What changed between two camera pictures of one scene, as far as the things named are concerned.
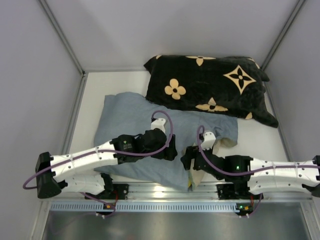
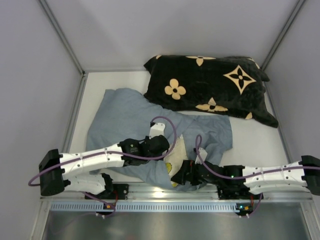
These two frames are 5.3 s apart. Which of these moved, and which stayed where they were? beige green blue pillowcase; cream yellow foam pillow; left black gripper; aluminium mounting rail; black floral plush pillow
Moved: cream yellow foam pillow; beige green blue pillowcase
Stayed: black floral plush pillow; left black gripper; aluminium mounting rail
